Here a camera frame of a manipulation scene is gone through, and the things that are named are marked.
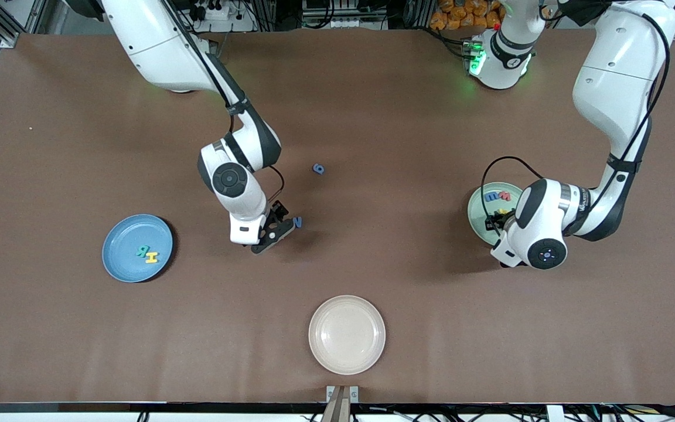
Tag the orange snack bags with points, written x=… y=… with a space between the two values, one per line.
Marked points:
x=460 y=14

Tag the blue plate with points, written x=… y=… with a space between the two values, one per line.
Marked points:
x=129 y=237

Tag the beige plate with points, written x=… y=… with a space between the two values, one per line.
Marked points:
x=346 y=334

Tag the red foam letter m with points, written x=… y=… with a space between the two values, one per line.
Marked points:
x=505 y=197

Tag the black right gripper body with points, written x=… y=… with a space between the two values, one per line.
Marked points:
x=279 y=211

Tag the blue foam letter g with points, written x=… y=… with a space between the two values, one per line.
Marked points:
x=319 y=169

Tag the teal foam letter R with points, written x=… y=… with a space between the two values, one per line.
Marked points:
x=142 y=251

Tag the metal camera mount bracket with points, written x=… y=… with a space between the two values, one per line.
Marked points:
x=342 y=401

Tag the blue foam letter e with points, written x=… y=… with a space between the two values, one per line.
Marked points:
x=493 y=196

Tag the green plate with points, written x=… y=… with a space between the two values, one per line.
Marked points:
x=478 y=220

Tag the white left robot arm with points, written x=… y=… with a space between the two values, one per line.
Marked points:
x=619 y=76

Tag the yellow foam letter h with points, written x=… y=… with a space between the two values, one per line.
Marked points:
x=152 y=257
x=503 y=211

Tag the brown table cover sheet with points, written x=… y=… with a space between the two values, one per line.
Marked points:
x=490 y=328

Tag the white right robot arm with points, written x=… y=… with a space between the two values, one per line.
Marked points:
x=156 y=47

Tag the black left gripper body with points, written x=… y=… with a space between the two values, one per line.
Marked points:
x=495 y=222

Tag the white power strip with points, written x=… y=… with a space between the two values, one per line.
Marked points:
x=214 y=10

